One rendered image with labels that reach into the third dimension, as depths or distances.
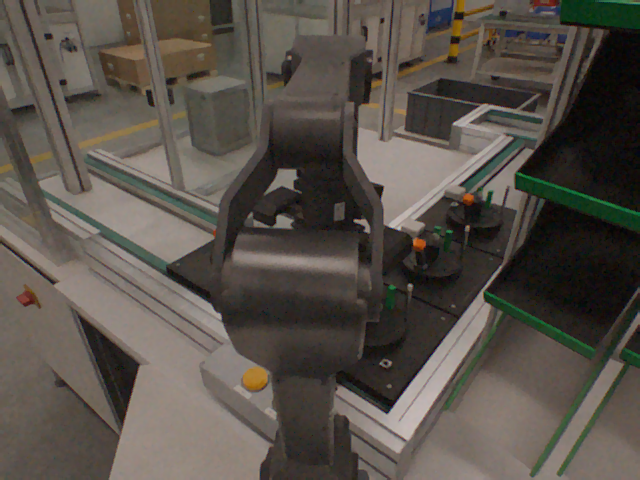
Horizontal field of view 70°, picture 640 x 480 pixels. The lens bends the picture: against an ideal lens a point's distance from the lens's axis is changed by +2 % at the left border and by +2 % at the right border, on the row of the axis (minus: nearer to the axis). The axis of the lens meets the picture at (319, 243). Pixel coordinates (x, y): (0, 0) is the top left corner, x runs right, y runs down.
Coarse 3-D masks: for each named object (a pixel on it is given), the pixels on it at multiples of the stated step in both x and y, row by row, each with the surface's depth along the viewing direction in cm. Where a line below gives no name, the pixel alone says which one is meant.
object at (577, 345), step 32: (544, 224) 60; (576, 224) 60; (608, 224) 58; (512, 256) 58; (544, 256) 59; (576, 256) 57; (608, 256) 56; (512, 288) 57; (544, 288) 56; (576, 288) 55; (608, 288) 54; (544, 320) 54; (576, 320) 53; (608, 320) 51; (576, 352) 51
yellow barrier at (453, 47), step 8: (456, 0) 654; (464, 0) 647; (456, 8) 655; (464, 8) 654; (480, 8) 708; (488, 8) 730; (456, 16) 658; (464, 16) 670; (456, 24) 664; (456, 32) 669; (472, 32) 716; (456, 40) 675; (488, 40) 795; (456, 48) 682; (448, 56) 691; (456, 56) 689
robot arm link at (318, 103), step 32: (320, 64) 34; (352, 64) 36; (288, 96) 24; (320, 96) 25; (352, 96) 37; (288, 128) 23; (320, 128) 23; (352, 128) 23; (256, 160) 23; (288, 160) 24; (320, 160) 24; (352, 160) 23; (256, 192) 25; (352, 192) 26; (224, 224) 22; (384, 224) 23; (224, 256) 22
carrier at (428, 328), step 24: (384, 288) 94; (408, 288) 78; (384, 312) 85; (408, 312) 88; (432, 312) 88; (384, 336) 80; (408, 336) 82; (432, 336) 82; (360, 360) 78; (408, 360) 78; (360, 384) 74; (384, 384) 74; (408, 384) 75
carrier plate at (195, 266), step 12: (192, 252) 105; (204, 252) 105; (168, 264) 101; (180, 264) 101; (192, 264) 101; (204, 264) 101; (180, 276) 98; (192, 276) 97; (204, 276) 97; (192, 288) 97; (204, 288) 94
